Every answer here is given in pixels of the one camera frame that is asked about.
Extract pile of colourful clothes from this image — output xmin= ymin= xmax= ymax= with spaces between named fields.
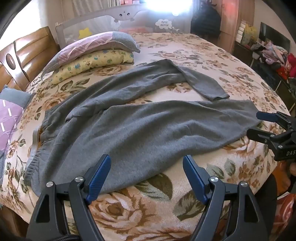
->
xmin=251 ymin=39 xmax=296 ymax=79

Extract floral bed blanket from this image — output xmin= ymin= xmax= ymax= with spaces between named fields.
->
xmin=0 ymin=31 xmax=292 ymax=241

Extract wooden wardrobe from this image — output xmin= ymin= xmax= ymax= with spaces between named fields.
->
xmin=220 ymin=0 xmax=257 ymax=54

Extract dark screen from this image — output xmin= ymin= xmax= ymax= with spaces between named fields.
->
xmin=259 ymin=22 xmax=290 ymax=50

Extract dark cabinet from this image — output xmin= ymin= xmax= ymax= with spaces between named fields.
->
xmin=233 ymin=40 xmax=296 ymax=112

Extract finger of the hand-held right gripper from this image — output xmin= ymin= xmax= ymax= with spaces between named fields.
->
xmin=246 ymin=128 xmax=279 ymax=149
xmin=256 ymin=111 xmax=292 ymax=130

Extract wooden headboard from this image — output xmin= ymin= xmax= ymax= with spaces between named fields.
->
xmin=0 ymin=26 xmax=60 ymax=93

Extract purple pillow with white dashes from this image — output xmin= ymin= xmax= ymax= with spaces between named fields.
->
xmin=0 ymin=85 xmax=36 ymax=190

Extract black hanging garment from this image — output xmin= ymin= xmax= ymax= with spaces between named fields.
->
xmin=191 ymin=5 xmax=221 ymax=41

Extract grey pants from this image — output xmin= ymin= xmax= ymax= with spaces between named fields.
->
xmin=24 ymin=59 xmax=259 ymax=197

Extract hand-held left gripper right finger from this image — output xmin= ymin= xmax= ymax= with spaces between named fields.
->
xmin=183 ymin=155 xmax=270 ymax=241

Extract grey bed guard rail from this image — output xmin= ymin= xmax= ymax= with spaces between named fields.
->
xmin=55 ymin=5 xmax=192 ymax=47

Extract yellow printed pillow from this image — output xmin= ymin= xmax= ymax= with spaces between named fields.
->
xmin=51 ymin=49 xmax=134 ymax=85

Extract yellow bag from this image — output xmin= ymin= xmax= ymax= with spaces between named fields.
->
xmin=244 ymin=24 xmax=258 ymax=44

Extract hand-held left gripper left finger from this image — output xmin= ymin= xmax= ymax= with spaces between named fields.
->
xmin=26 ymin=154 xmax=111 ymax=241

